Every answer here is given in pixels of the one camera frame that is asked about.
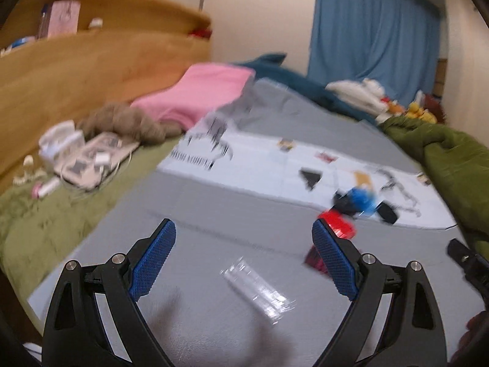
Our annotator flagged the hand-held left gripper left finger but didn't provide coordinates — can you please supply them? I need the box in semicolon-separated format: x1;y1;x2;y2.
43;218;177;367

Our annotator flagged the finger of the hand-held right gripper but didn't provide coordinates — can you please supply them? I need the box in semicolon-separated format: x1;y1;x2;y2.
447;238;482;274

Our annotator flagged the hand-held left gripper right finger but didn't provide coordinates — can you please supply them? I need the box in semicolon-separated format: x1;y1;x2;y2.
312;220;447;367

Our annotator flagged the red wrapper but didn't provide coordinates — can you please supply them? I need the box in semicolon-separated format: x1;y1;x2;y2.
319;210;358;239

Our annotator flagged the black wrapper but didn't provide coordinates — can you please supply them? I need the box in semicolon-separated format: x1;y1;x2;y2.
332;193;358;215

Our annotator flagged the blue plastic wrapper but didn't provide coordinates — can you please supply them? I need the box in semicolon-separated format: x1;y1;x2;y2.
346;187;379;217

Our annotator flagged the black hair ring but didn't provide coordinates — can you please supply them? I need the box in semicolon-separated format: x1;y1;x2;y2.
376;202;399;225

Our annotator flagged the white foam net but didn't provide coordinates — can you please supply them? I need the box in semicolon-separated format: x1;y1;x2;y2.
221;256;297;320

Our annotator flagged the person's right hand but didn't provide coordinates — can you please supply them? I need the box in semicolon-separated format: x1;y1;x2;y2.
449;310;489;364

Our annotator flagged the grey printed sheet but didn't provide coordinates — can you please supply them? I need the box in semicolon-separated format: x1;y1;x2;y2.
27;78;471;367

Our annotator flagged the green fleece blanket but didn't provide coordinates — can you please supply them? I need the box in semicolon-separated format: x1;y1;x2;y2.
378;117;489;261

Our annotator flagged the pink white tube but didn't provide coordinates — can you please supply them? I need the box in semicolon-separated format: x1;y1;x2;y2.
32;177;62;199

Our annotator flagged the brown plush toy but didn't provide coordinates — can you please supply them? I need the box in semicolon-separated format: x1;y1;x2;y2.
78;103;182;146

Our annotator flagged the dark red cushion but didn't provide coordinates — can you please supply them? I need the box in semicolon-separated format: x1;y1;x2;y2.
424;94;446;124

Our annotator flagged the white box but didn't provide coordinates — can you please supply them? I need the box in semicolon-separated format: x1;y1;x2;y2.
38;120;85;169

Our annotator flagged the red plush toy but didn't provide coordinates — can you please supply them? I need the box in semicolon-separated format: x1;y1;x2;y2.
378;97;404;115

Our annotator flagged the white plush toy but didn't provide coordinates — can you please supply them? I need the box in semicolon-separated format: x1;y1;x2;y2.
326;78;386;115

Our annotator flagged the pink pillow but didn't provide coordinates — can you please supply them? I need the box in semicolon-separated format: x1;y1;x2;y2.
130;63;256;131

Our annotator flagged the wooden shelf unit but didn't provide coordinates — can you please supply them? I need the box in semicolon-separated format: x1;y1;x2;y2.
433;57;447;95

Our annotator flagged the blue shark plush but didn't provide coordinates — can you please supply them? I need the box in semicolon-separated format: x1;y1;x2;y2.
233;53;379;124

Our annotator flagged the wooden headboard shelf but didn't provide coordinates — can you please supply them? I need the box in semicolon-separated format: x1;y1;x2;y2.
0;0;212;192

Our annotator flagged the blue curtain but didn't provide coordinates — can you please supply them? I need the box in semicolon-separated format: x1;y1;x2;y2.
307;0;447;102

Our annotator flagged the pink box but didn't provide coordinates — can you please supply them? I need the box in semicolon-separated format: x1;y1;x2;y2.
38;0;81;39

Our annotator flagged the white charger cable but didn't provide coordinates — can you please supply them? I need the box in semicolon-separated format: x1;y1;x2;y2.
61;152;135;200

